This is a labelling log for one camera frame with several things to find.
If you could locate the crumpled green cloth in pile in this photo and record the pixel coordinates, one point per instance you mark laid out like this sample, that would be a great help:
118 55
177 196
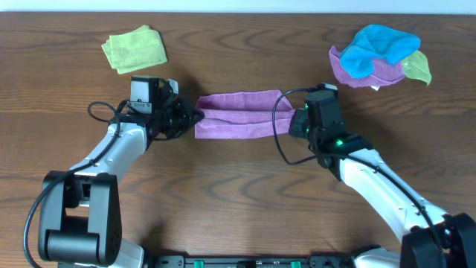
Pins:
415 66

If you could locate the blue microfiber cloth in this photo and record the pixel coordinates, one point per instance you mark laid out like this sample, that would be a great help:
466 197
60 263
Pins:
376 42

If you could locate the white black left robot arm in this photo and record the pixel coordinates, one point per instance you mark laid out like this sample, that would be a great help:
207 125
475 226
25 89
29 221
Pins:
80 222

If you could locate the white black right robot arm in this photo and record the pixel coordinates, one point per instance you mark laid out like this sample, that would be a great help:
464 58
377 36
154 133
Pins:
429 236

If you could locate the purple microfiber cloth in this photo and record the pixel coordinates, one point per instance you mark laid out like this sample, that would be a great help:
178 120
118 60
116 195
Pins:
244 115

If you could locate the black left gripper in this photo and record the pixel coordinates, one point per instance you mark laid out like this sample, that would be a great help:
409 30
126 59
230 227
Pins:
188 116

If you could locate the folded green cloth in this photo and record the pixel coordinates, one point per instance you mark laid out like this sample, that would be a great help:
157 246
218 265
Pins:
135 50

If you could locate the purple cloth in pile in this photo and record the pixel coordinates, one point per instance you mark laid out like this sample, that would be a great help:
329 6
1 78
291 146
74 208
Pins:
383 74

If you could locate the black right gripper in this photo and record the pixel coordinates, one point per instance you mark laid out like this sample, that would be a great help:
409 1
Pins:
294 128

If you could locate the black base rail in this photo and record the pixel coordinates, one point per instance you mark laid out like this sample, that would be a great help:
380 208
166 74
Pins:
313 261

